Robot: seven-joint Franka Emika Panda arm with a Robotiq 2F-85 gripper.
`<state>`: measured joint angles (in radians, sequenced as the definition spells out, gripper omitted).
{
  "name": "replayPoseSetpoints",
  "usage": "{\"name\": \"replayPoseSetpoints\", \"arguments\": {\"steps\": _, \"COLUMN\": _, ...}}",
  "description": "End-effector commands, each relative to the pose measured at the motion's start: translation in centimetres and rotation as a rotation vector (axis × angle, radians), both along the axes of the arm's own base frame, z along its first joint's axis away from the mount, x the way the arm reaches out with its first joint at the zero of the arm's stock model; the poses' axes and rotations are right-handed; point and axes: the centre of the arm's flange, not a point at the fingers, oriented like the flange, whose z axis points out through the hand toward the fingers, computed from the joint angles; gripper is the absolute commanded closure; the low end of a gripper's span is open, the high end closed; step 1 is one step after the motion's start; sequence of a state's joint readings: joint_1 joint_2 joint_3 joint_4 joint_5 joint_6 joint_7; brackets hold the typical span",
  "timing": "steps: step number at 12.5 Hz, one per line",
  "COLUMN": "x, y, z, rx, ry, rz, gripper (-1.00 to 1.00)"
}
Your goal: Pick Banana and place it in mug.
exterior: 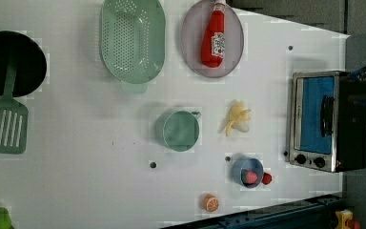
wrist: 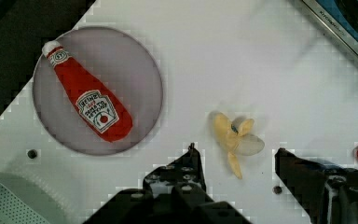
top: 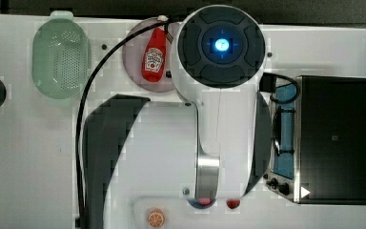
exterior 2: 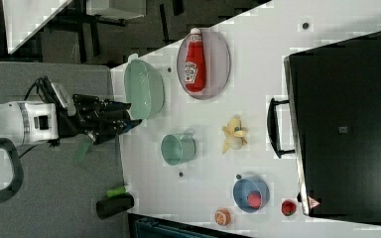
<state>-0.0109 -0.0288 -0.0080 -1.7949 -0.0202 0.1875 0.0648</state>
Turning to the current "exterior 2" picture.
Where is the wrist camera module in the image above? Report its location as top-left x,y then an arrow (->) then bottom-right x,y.
51,82 -> 76,116

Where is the red ketchup bottle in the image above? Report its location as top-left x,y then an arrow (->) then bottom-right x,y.
185,28 -> 206,92

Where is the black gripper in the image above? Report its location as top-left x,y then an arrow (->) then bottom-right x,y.
57,94 -> 142,145

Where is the black toaster oven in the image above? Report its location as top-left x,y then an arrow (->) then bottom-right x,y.
283,31 -> 381,225

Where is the red strawberry in bowl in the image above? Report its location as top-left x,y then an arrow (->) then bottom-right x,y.
247,192 -> 262,209

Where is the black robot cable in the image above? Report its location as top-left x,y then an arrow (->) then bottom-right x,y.
23,76 -> 49,101

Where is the green plastic colander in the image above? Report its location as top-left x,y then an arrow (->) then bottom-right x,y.
124,54 -> 165,119

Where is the blue bowl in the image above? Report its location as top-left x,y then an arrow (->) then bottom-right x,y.
232,176 -> 270,213

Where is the red strawberry on table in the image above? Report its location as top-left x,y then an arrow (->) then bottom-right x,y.
281,199 -> 297,216

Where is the orange half slice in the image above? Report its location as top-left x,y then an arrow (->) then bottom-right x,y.
214,208 -> 231,226

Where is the grey round plate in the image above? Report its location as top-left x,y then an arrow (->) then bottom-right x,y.
177,28 -> 230,100

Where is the green metal mug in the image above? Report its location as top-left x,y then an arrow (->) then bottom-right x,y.
161,132 -> 196,166

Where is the peeled yellow toy banana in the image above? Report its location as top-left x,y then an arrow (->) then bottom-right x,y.
222,115 -> 247,154

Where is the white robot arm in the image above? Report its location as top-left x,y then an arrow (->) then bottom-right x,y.
0,94 -> 142,203

